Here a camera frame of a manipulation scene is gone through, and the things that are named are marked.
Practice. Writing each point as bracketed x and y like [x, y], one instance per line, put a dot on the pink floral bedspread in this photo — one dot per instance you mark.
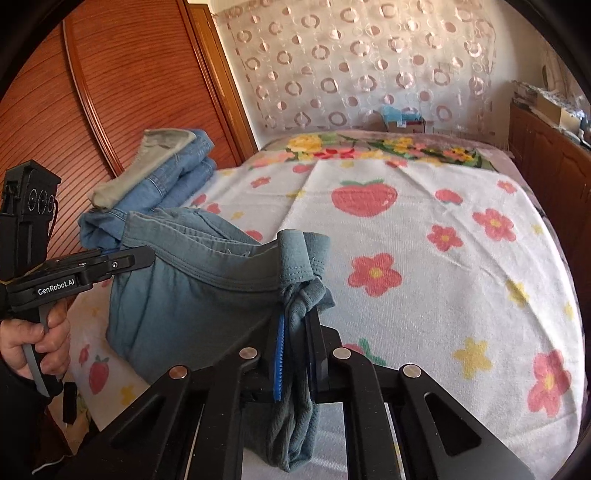
[369, 145]

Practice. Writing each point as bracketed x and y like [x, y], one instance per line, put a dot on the wooden cabinet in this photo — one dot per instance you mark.
[549, 157]

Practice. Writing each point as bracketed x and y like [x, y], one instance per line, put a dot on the folded beige pants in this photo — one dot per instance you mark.
[138, 170]

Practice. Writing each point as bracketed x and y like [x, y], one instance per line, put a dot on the folded blue denim jeans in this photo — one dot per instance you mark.
[94, 227]
[196, 147]

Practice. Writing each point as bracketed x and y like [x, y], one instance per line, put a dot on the grey-blue pants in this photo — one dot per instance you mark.
[184, 304]

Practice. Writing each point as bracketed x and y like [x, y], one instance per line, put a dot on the wooden slatted wardrobe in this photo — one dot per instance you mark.
[129, 83]

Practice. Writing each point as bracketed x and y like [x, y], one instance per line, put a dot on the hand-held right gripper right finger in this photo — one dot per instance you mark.
[319, 357]

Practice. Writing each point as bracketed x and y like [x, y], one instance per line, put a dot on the person's black clothing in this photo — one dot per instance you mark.
[60, 457]

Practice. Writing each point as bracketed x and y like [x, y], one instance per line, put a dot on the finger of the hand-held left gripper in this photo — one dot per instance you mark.
[127, 264]

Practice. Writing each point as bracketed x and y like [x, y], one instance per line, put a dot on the person's left forearm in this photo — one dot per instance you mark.
[14, 406]

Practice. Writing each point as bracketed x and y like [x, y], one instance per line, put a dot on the cardboard box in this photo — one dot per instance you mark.
[406, 123]

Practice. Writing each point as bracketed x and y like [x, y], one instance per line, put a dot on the sheer circle-patterned curtain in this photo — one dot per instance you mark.
[369, 60]

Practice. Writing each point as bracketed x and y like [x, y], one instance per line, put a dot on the person's left hand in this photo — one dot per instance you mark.
[56, 341]

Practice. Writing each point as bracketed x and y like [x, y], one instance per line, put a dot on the assorted clutter pile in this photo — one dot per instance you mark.
[554, 108]

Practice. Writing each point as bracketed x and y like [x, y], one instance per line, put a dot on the white floral towel blanket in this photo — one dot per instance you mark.
[438, 286]

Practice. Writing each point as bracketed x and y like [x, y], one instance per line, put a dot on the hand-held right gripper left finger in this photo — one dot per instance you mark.
[278, 364]

